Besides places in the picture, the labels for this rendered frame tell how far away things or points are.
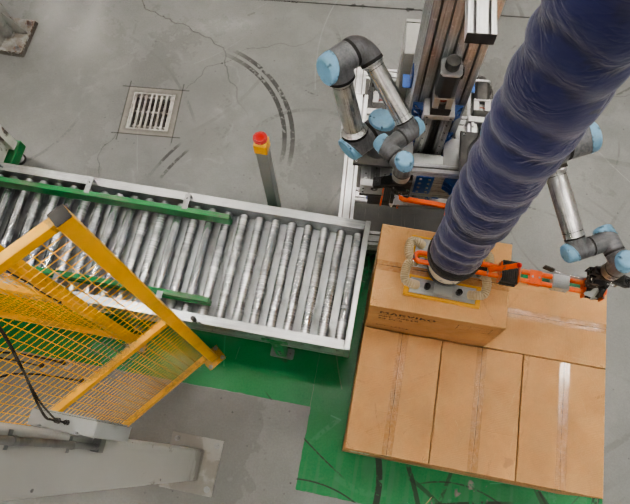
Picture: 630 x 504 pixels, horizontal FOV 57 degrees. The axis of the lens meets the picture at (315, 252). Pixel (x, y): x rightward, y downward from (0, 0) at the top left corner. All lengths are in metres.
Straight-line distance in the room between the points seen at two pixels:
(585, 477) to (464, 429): 0.58
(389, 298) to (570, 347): 1.02
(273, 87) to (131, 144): 1.06
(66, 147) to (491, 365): 3.08
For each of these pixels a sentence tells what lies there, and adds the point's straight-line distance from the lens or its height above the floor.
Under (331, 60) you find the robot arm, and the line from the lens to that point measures 2.29.
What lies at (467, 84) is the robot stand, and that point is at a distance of 2.64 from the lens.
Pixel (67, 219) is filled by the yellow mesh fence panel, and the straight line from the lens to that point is 1.62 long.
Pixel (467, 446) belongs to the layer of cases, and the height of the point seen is 0.54.
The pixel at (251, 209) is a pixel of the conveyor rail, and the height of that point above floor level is 0.59.
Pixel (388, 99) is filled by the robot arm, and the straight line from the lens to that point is 2.40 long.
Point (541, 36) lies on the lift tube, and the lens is 1.28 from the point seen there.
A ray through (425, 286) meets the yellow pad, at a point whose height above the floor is 0.99.
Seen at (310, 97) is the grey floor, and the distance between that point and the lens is 4.22.
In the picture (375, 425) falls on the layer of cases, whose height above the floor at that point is 0.54.
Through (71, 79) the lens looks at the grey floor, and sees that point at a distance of 4.69.
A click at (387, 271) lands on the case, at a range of 2.65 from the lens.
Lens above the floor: 3.45
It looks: 70 degrees down
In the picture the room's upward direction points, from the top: 4 degrees counter-clockwise
